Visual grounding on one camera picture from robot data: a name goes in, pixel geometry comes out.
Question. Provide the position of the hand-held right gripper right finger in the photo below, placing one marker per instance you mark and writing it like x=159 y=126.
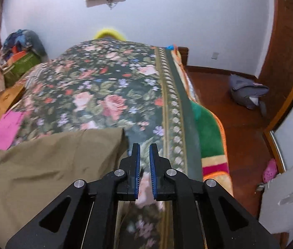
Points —
x=152 y=171

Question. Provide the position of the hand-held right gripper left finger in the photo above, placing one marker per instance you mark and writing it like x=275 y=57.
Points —
x=137 y=171

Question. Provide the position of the khaki pants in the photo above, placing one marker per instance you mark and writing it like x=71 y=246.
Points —
x=47 y=176

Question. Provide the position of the colourful fleece blanket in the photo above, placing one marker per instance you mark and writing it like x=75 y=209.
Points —
x=208 y=140

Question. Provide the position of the floral bedspread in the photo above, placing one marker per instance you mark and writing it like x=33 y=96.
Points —
x=105 y=93

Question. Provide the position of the pink clog shoe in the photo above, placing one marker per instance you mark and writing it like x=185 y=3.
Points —
x=269 y=170

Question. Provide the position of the grey backpack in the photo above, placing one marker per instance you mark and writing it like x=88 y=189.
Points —
x=249 y=93

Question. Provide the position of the white cabinet door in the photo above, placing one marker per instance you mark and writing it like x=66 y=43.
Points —
x=284 y=197

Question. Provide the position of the pink paper sheet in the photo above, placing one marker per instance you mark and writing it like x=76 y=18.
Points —
x=5 y=130

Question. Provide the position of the yellow plush pillow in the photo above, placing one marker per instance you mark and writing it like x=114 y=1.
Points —
x=108 y=34

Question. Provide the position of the cardboard box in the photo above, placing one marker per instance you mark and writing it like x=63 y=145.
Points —
x=2 y=107

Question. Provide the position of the green box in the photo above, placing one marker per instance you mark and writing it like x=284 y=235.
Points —
x=21 y=64

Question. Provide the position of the pile of clothes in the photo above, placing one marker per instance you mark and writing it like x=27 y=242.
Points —
x=23 y=42

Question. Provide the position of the wooden bed frame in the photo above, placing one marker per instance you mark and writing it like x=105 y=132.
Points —
x=182 y=54

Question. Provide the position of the wall socket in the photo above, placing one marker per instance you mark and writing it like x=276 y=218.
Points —
x=215 y=55

